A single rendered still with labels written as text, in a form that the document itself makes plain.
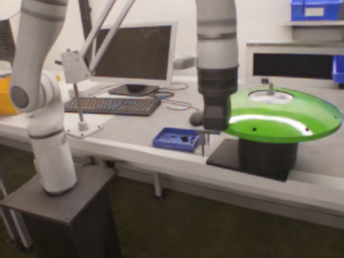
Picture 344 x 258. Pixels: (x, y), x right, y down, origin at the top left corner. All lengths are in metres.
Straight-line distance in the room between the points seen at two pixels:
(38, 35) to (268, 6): 1.18
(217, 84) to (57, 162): 0.47
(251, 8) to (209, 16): 1.10
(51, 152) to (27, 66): 0.23
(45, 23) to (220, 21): 0.35
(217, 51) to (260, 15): 1.10
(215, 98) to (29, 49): 0.40
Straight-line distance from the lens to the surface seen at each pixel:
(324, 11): 1.32
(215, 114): 0.49
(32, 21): 0.63
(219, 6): 0.46
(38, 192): 0.85
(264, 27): 1.55
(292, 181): 0.68
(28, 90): 0.68
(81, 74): 0.91
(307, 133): 0.56
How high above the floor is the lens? 1.29
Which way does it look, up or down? 22 degrees down
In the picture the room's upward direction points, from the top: 4 degrees counter-clockwise
